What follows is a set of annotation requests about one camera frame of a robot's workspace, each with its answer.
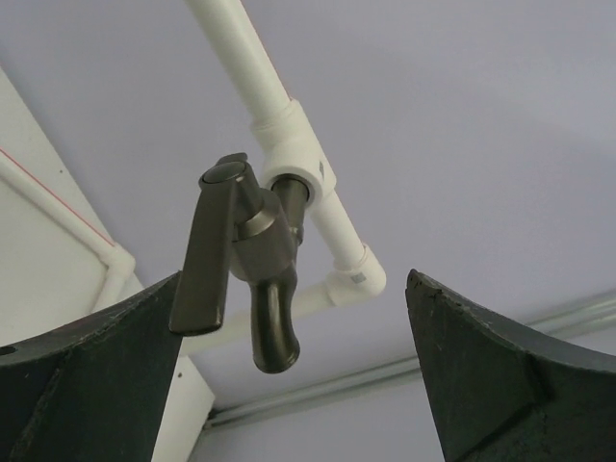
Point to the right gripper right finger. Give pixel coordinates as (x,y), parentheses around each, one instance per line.
(501,391)

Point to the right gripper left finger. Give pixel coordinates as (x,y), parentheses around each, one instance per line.
(94,389)

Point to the dark grey faucet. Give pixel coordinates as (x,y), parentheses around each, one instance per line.
(244,230)

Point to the white PVC pipe frame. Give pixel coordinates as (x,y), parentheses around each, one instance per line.
(138,83)

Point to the white work board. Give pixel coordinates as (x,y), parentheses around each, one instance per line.
(58,263)

